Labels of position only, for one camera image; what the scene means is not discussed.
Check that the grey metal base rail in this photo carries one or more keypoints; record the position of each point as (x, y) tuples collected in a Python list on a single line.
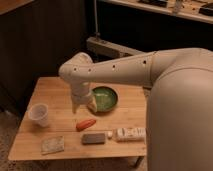
[(109, 49)]

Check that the background shelf counter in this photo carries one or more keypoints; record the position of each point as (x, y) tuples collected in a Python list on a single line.
[(187, 9)]

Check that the wooden table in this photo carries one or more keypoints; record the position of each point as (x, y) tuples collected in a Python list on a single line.
[(52, 91)]

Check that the beige scouring pad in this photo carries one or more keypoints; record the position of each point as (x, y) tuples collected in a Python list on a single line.
[(52, 145)]

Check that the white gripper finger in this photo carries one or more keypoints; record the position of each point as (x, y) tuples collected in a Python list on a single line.
[(92, 105), (75, 107)]

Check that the grey sponge block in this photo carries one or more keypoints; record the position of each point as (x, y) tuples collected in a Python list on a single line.
[(97, 138)]

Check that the green ceramic bowl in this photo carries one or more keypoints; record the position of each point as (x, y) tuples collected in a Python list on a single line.
[(106, 99)]

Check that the orange carrot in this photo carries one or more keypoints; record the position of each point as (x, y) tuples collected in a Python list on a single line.
[(85, 124)]

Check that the clear plastic cup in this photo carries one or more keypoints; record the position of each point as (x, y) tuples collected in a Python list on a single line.
[(38, 114)]

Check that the vertical metal pole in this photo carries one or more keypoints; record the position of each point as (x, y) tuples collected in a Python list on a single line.
[(97, 33)]

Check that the clear plastic bottle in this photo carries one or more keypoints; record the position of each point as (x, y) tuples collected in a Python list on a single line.
[(127, 134)]

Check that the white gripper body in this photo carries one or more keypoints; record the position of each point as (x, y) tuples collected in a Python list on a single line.
[(81, 93)]

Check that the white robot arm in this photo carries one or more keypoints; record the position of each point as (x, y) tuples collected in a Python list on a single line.
[(179, 117)]

